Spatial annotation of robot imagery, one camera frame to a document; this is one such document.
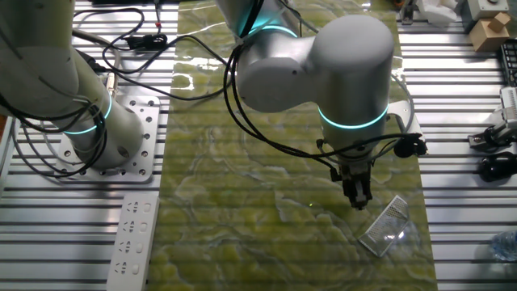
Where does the thick grey cable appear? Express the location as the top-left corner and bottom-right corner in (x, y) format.
(72, 30), (121, 99)

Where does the small silver camera black mount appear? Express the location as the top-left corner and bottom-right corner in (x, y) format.
(478, 152), (517, 183)

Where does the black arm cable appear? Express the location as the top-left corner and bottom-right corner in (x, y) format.
(221, 0), (423, 171)

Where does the white mesh toy goal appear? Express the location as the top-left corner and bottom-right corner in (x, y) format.
(357, 195), (410, 258)

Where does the grey box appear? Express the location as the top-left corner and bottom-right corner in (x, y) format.
(464, 0), (511, 22)

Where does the white power strip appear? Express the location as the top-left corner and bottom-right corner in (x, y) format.
(105, 192), (161, 291)

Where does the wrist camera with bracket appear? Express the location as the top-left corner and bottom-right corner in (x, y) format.
(385, 99), (429, 159)

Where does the black keyboard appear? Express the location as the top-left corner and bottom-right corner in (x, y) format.
(498, 39), (517, 88)

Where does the clear water bottle blue cap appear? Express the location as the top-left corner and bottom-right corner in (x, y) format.
(490, 230), (517, 263)

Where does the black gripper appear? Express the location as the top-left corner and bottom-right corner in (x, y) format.
(330, 155), (375, 210)

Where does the white foam piece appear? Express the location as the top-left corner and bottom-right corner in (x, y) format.
(415, 0), (460, 26)

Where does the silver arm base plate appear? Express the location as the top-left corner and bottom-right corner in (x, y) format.
(54, 95), (162, 183)

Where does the green marbled mat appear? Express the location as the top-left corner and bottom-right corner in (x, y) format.
(147, 0), (439, 291)

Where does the thin black cable red tag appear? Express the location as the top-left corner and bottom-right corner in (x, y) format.
(153, 0), (163, 40)

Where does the long black looped cable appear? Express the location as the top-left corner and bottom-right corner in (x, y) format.
(72, 6), (233, 102)

